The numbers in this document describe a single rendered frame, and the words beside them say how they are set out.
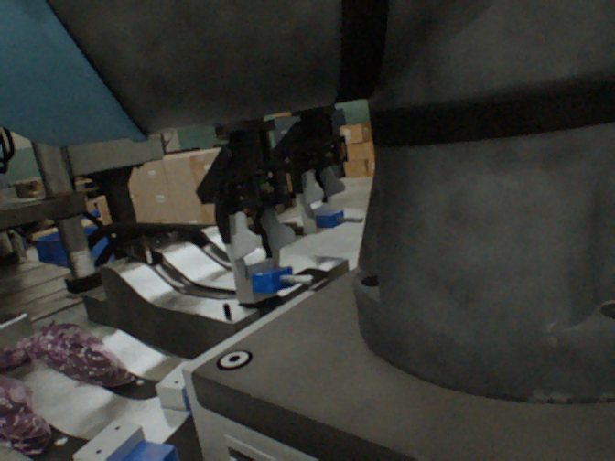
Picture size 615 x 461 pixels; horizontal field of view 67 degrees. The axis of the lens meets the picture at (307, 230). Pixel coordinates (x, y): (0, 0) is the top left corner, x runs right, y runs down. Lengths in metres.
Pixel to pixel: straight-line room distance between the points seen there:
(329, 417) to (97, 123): 0.13
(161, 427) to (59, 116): 0.41
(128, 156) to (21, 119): 1.34
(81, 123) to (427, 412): 0.15
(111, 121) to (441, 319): 0.13
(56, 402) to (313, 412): 0.47
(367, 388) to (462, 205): 0.08
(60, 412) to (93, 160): 0.97
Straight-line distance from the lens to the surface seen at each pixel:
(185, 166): 4.59
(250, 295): 0.66
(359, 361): 0.20
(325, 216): 0.91
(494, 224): 0.16
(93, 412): 0.61
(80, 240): 1.32
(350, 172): 7.63
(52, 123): 0.18
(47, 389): 0.64
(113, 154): 1.50
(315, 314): 0.25
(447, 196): 0.17
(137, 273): 0.87
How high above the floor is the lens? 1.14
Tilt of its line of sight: 14 degrees down
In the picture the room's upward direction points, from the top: 10 degrees counter-clockwise
